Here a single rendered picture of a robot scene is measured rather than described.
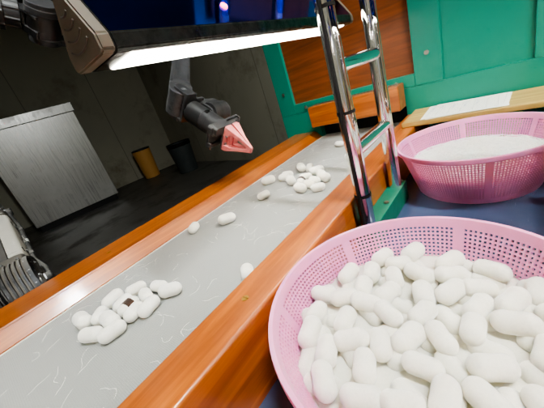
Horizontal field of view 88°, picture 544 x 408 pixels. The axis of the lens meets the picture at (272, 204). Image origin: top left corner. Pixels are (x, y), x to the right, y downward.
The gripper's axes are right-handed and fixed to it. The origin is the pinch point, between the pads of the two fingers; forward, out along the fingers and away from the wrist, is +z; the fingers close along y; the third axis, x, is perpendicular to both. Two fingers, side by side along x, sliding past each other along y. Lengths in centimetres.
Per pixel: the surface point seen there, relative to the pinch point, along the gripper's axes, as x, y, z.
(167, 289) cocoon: -0.4, -36.7, 14.6
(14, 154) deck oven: 290, 50, -420
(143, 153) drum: 359, 244, -397
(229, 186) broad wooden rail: 11.8, -3.1, -1.4
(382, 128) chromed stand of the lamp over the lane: -19.7, -0.1, 24.9
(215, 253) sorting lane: 1.9, -26.3, 14.4
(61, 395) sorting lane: 1, -51, 16
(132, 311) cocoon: 0.6, -41.3, 13.5
